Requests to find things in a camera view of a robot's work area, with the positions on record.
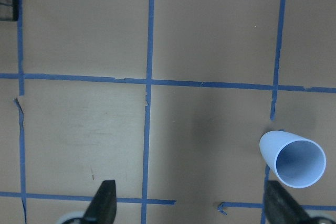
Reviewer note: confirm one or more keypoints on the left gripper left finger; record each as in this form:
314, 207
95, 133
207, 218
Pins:
103, 207

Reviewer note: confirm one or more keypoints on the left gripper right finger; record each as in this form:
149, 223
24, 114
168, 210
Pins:
280, 206

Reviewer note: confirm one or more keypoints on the light blue plastic cup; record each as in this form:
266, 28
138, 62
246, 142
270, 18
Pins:
296, 161

